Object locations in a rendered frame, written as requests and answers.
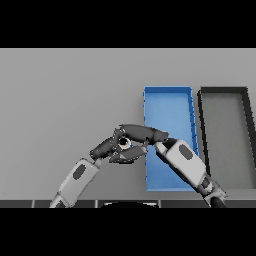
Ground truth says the dark grey bin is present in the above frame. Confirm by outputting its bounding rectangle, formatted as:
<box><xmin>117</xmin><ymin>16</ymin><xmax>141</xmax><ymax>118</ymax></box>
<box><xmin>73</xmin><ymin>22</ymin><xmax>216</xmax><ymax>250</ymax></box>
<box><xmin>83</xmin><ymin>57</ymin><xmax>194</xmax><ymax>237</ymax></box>
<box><xmin>196</xmin><ymin>86</ymin><xmax>256</xmax><ymax>191</ymax></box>

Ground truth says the blue pipe with pale ring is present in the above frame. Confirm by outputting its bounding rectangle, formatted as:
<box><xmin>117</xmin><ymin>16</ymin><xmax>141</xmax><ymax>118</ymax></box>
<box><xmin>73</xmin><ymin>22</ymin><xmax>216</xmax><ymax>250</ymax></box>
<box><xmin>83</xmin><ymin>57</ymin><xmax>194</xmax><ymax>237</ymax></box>
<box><xmin>118</xmin><ymin>137</ymin><xmax>131</xmax><ymax>149</ymax></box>

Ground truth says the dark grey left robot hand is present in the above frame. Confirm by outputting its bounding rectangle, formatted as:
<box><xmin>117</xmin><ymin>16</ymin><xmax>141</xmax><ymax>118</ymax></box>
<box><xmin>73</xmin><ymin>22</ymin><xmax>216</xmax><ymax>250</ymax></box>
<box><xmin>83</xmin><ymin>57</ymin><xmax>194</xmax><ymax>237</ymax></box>
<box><xmin>88</xmin><ymin>127</ymin><xmax>149</xmax><ymax>165</ymax></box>

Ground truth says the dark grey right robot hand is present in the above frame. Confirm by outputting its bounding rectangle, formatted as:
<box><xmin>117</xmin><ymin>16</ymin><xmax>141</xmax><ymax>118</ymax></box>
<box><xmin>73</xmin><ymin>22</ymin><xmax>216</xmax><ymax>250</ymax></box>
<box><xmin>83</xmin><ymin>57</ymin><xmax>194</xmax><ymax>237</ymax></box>
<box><xmin>118</xmin><ymin>123</ymin><xmax>178</xmax><ymax>148</ymax></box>

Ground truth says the blue bin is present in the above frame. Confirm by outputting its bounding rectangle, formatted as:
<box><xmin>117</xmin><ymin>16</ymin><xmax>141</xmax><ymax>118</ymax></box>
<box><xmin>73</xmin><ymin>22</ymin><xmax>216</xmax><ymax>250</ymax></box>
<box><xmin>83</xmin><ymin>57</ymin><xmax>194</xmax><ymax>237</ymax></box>
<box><xmin>142</xmin><ymin>85</ymin><xmax>200</xmax><ymax>193</ymax></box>

